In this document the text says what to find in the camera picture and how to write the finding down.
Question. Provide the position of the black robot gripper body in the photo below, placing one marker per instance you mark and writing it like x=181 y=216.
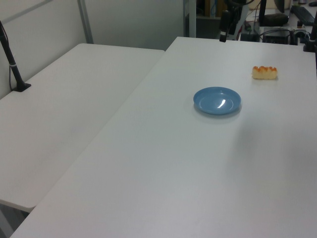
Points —
x=235 y=12

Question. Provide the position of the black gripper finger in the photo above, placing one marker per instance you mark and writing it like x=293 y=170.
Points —
x=232 y=28
x=224 y=24

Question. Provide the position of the orange glazed bread loaf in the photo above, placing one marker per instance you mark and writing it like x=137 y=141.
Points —
x=264 y=73

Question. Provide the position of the black upright pole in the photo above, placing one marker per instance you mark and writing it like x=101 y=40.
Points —
x=262 y=12

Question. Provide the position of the dark brown pouch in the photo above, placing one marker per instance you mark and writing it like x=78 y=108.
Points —
x=276 y=19

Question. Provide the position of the black electronics box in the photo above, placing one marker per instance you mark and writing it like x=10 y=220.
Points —
x=275 y=36

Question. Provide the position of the black keyboard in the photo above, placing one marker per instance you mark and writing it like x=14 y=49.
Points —
x=303 y=14

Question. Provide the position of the blue round plate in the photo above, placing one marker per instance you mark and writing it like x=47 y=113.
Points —
x=215 y=101

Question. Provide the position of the white side table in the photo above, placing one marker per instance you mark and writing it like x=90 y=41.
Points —
x=57 y=104

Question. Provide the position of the black camera stand clamp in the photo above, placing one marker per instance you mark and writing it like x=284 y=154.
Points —
x=310 y=37

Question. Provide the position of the grey metal frame post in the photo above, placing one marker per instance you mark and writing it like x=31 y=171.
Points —
x=85 y=21

